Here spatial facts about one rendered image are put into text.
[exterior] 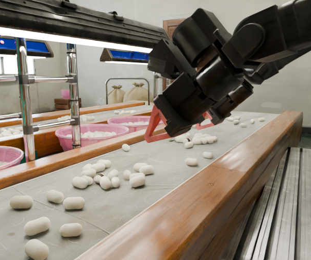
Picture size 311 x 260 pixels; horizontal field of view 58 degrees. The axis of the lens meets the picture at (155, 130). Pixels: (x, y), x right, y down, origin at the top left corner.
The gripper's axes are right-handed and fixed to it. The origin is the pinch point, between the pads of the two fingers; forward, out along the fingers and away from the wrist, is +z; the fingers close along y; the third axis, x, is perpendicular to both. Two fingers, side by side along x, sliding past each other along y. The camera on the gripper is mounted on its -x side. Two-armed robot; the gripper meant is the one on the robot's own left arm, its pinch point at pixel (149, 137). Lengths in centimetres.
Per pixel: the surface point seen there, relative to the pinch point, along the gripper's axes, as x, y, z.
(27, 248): 6.1, 24.1, 8.5
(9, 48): -61, -17, 41
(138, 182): 5.3, -2.0, 9.8
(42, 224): 3.9, 19.4, 11.1
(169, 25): -246, -460, 125
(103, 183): 1.8, 2.9, 13.5
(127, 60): -60, -84, 41
